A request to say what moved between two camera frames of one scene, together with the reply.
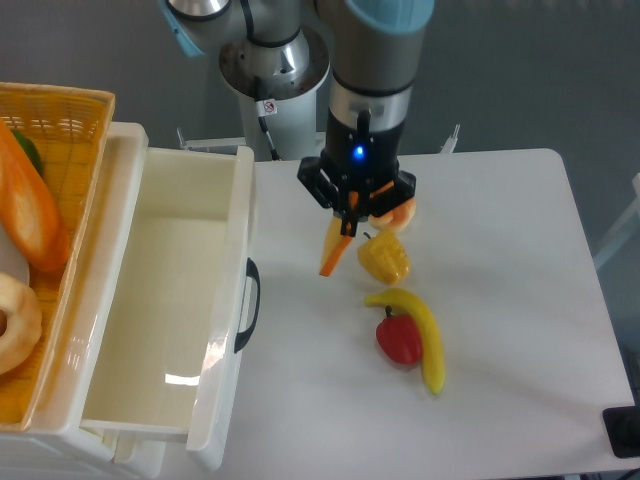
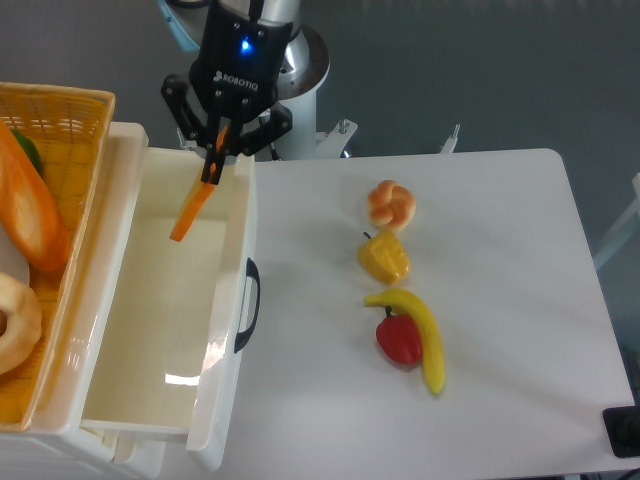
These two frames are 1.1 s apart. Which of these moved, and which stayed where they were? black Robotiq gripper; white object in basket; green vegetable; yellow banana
Moved: black Robotiq gripper
Stayed: white object in basket; green vegetable; yellow banana
